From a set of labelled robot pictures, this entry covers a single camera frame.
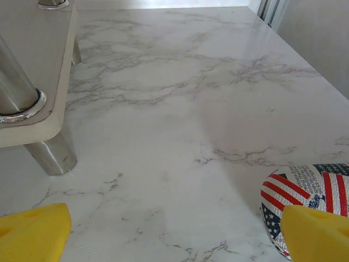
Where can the two-tier beige shelf, metal legs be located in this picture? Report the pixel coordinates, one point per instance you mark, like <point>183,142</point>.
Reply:
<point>35,49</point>

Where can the aluminium frame post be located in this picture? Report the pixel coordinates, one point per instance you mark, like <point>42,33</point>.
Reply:
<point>271,12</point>

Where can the american flag print pouch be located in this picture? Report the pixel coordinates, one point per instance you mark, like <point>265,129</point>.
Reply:
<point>289,188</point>

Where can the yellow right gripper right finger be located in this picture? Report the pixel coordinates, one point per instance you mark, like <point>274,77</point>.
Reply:
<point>316,237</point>

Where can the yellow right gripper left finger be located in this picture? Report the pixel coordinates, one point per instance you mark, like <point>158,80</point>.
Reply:
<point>32,234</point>

